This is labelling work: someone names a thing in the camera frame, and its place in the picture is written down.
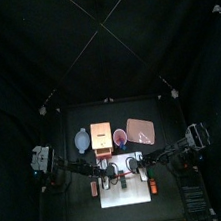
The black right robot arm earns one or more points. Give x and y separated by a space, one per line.
175 146

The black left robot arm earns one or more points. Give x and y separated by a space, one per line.
71 166

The green toy sushi piece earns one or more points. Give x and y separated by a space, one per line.
150 172

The salmon nigiri sushi piece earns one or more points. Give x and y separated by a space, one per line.
94 188

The dark seaweed sushi roll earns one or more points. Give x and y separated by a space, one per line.
122 181

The orange toy sushi piece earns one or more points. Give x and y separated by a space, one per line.
153 186

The white cutting board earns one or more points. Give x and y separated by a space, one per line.
125 192

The blue utensil in cup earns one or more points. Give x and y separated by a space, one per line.
122 144

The pink cup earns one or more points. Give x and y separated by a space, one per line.
118 135

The wooden box with drawer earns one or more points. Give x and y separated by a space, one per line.
101 138

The pink rectangular tray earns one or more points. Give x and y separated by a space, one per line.
140 130

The white printed label sticker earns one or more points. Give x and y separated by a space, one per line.
193 199

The metal frame corner bracket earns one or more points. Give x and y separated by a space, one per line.
42 110
108 99
217 8
174 93

